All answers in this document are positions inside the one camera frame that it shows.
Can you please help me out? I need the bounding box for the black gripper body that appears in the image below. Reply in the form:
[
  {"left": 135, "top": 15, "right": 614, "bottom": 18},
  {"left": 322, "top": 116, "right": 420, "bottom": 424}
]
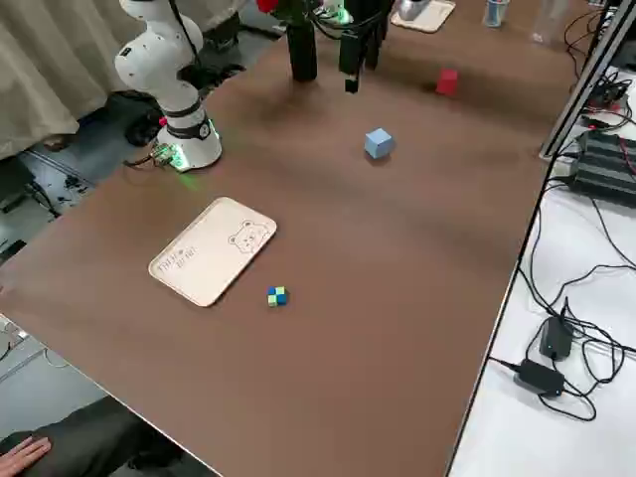
[{"left": 345, "top": 0, "right": 393, "bottom": 32}]

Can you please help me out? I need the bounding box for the red foam block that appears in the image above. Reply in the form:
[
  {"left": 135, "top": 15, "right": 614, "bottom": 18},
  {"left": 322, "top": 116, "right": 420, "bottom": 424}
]
[{"left": 435, "top": 68, "right": 460, "bottom": 97}]

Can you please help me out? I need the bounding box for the blue foam block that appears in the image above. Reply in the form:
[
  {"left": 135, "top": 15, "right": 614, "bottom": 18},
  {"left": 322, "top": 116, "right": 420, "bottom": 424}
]
[{"left": 364, "top": 127, "right": 397, "bottom": 162}]

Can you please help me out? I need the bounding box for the black vase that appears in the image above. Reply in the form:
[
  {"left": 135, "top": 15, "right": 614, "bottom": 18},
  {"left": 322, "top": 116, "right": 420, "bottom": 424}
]
[{"left": 287, "top": 17, "right": 320, "bottom": 82}]

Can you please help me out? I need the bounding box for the beige tray with small print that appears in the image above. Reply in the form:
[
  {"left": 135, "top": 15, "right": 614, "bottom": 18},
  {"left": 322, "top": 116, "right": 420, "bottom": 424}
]
[{"left": 390, "top": 0, "right": 457, "bottom": 34}]

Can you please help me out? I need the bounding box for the red rose bouquet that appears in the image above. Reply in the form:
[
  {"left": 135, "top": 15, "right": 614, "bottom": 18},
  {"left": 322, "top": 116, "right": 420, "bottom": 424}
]
[{"left": 255, "top": 0, "right": 319, "bottom": 22}]

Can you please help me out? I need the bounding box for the clear measuring cup with pens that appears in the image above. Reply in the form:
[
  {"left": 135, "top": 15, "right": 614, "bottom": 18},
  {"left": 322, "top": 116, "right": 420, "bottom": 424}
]
[{"left": 484, "top": 0, "right": 511, "bottom": 28}]

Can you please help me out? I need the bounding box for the clear plastic bottle blue cap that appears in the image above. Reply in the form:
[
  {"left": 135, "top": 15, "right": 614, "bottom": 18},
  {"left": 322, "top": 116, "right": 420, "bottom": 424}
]
[{"left": 530, "top": 0, "right": 563, "bottom": 45}]

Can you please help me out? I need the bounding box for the beige tray with bear print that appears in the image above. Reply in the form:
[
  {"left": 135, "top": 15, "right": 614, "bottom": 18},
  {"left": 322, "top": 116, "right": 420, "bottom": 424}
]
[{"left": 147, "top": 196, "right": 278, "bottom": 308}]

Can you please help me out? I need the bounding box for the blue green checkered cube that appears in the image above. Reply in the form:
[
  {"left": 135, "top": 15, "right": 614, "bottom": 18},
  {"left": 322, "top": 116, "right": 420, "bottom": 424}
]
[{"left": 266, "top": 284, "right": 291, "bottom": 310}]

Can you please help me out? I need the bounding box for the black finned electronics box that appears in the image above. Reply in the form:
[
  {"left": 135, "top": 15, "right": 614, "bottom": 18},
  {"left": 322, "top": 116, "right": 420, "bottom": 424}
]
[{"left": 569, "top": 129, "right": 636, "bottom": 206}]

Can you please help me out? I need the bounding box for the beige curtain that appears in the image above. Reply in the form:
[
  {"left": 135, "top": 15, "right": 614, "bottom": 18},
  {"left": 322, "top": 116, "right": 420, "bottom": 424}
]
[{"left": 0, "top": 0, "right": 242, "bottom": 161}]

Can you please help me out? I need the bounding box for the black power adapter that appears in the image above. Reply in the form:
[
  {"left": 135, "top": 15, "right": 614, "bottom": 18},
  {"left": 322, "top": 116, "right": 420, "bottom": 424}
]
[
  {"left": 513, "top": 358, "right": 568, "bottom": 398},
  {"left": 538, "top": 314, "right": 576, "bottom": 363}
]

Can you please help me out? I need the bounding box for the white side table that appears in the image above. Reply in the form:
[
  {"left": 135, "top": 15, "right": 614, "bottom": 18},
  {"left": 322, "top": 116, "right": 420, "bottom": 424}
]
[{"left": 445, "top": 62, "right": 636, "bottom": 477}]

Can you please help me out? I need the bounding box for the person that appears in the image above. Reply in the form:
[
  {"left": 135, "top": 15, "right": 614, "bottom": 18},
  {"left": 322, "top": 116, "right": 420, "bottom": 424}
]
[{"left": 27, "top": 394, "right": 213, "bottom": 477}]

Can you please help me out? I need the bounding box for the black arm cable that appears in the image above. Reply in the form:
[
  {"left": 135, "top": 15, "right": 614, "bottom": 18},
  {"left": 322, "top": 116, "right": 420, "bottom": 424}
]
[{"left": 167, "top": 0, "right": 206, "bottom": 71}]

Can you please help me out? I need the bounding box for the aluminium frame post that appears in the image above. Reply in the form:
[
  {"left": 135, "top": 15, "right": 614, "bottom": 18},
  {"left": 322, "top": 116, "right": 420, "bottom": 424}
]
[{"left": 539, "top": 0, "right": 636, "bottom": 161}]

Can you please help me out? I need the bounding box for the black cable on side table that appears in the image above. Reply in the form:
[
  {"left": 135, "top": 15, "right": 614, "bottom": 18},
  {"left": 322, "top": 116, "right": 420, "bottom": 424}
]
[{"left": 516, "top": 188, "right": 636, "bottom": 423}]

